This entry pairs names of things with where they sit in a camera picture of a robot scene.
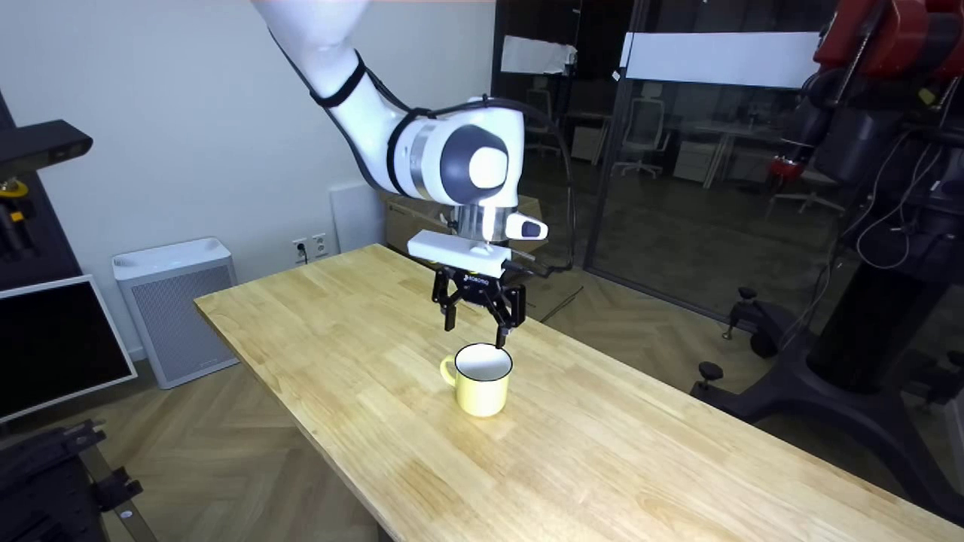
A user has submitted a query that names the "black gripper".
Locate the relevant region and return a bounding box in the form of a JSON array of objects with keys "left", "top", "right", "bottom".
[{"left": 430, "top": 261, "right": 531, "bottom": 349}]

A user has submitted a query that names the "yellow enamel mug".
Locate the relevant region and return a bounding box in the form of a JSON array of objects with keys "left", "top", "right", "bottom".
[{"left": 438, "top": 340, "right": 518, "bottom": 422}]

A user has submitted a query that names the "black framed monitor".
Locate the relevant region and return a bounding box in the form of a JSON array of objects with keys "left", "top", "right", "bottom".
[{"left": 0, "top": 275, "right": 141, "bottom": 428}]

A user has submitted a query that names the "red and black robot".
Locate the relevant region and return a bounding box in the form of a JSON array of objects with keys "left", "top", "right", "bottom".
[{"left": 690, "top": 0, "right": 964, "bottom": 527}]

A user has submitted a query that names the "white air purifier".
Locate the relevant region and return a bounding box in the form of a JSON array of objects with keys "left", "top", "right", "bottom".
[{"left": 112, "top": 235, "right": 240, "bottom": 392}]

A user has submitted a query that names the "small white wall board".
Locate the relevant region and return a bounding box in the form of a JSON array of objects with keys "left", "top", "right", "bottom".
[{"left": 497, "top": 32, "right": 580, "bottom": 79}]

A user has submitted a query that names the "open cardboard box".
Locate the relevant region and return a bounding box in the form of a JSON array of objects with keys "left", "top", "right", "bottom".
[{"left": 380, "top": 189, "right": 550, "bottom": 293}]

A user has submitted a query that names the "large white wall board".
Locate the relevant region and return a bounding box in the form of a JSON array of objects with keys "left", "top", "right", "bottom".
[{"left": 617, "top": 30, "right": 825, "bottom": 92}]

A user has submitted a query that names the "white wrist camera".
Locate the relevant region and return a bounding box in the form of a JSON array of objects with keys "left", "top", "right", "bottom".
[{"left": 404, "top": 229, "right": 516, "bottom": 284}]

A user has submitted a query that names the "white office chair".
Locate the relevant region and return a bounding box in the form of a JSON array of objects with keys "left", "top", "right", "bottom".
[
  {"left": 520, "top": 76, "right": 567, "bottom": 159},
  {"left": 608, "top": 89, "right": 671, "bottom": 184}
]

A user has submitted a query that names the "white wall outlet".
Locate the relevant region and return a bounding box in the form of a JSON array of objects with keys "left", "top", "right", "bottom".
[{"left": 293, "top": 233, "right": 335, "bottom": 268}]

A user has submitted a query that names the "black tripod stand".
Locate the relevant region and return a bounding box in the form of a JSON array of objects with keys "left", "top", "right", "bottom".
[{"left": 0, "top": 418, "right": 160, "bottom": 542}]

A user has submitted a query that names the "black shelf rack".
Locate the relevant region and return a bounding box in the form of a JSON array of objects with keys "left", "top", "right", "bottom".
[{"left": 0, "top": 89, "right": 95, "bottom": 294}]

